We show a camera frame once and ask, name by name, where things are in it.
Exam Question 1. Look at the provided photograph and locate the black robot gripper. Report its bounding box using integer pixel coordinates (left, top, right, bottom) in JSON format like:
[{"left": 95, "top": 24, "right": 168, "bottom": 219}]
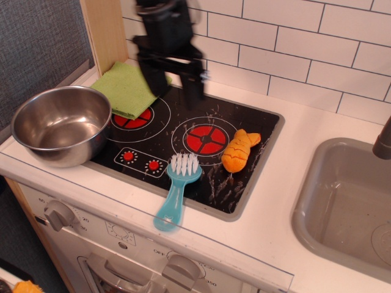
[{"left": 133, "top": 1, "right": 209, "bottom": 110}]

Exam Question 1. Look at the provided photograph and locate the orange plush toy fish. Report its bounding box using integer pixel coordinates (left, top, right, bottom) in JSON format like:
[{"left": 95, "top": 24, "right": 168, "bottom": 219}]
[{"left": 221, "top": 129, "right": 261, "bottom": 173}]

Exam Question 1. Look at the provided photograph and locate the stainless steel pan bowl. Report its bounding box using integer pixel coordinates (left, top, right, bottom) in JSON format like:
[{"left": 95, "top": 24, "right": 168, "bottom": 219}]
[{"left": 10, "top": 85, "right": 112, "bottom": 167}]

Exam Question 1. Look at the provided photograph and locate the green folded cloth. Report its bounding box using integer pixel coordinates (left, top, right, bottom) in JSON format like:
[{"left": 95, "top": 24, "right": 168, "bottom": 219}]
[{"left": 91, "top": 62, "right": 158, "bottom": 120}]

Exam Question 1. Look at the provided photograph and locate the black toy stovetop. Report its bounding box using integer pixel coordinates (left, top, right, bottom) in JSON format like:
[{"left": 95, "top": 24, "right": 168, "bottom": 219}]
[{"left": 87, "top": 87, "right": 285, "bottom": 222}]

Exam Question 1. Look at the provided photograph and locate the blue dish brush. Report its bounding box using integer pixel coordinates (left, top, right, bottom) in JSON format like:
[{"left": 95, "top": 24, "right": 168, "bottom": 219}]
[{"left": 153, "top": 153, "right": 202, "bottom": 231}]

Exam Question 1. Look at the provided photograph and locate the grey left oven knob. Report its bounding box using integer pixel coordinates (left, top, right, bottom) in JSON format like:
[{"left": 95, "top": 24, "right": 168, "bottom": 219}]
[{"left": 44, "top": 200, "right": 75, "bottom": 231}]

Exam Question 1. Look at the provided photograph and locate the grey oven knob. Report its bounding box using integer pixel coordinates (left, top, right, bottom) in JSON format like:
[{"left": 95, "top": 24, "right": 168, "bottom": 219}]
[
  {"left": 44, "top": 200, "right": 75, "bottom": 231},
  {"left": 162, "top": 255, "right": 201, "bottom": 291}
]

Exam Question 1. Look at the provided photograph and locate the grey right oven knob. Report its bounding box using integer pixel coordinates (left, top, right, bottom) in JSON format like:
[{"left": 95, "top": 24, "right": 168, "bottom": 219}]
[{"left": 162, "top": 255, "right": 201, "bottom": 291}]

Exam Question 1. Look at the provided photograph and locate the grey plastic sink basin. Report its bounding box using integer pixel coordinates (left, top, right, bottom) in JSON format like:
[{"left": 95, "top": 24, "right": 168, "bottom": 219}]
[{"left": 292, "top": 137, "right": 390, "bottom": 283}]

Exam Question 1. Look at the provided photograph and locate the grey faucet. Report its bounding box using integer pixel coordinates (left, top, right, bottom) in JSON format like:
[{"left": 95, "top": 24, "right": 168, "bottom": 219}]
[{"left": 372, "top": 117, "right": 391, "bottom": 160}]

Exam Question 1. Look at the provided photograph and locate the orange object bottom left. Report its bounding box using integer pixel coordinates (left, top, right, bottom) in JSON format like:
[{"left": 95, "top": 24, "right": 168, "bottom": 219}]
[{"left": 12, "top": 280, "right": 43, "bottom": 293}]

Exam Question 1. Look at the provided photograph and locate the grey oven door handle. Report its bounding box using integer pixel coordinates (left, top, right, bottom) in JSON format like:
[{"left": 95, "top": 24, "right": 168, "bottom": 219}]
[{"left": 84, "top": 253, "right": 168, "bottom": 292}]

